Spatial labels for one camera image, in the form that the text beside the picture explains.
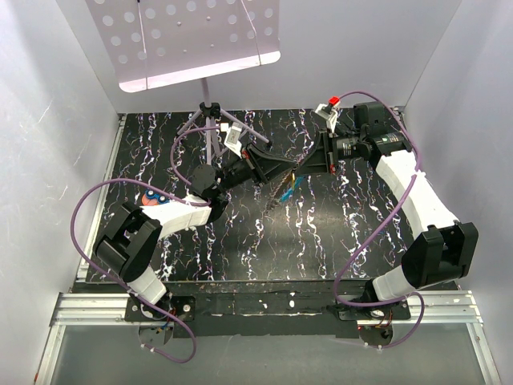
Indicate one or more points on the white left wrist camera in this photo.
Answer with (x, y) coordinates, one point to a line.
(232, 137)

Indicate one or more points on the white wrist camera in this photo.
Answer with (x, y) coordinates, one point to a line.
(232, 137)
(329, 112)

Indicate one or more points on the white perforated music stand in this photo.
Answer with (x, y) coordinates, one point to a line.
(154, 44)

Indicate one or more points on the orange blue toy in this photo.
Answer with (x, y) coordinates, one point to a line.
(152, 198)

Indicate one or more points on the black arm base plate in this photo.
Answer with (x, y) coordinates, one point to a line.
(277, 308)

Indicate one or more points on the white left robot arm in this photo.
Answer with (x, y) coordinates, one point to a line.
(129, 240)

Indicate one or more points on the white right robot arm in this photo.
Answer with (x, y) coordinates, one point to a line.
(443, 246)

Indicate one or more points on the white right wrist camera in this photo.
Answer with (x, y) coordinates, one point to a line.
(329, 112)

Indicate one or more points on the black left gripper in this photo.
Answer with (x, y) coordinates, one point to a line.
(255, 164)

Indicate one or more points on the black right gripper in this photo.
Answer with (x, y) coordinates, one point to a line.
(323, 159)

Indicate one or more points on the aluminium rail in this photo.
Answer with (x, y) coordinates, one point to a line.
(442, 307)

